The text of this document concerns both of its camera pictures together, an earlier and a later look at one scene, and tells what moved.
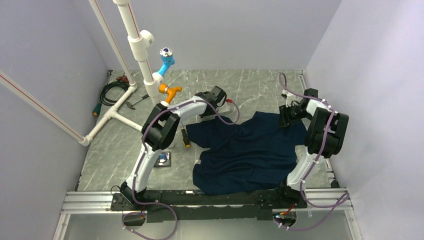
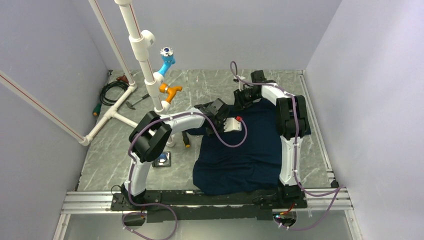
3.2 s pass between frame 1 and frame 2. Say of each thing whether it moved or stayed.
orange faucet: stayed
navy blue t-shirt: moved
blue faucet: stayed
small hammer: stayed
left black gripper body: moved
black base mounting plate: stayed
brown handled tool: stayed
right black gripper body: moved
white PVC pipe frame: stayed
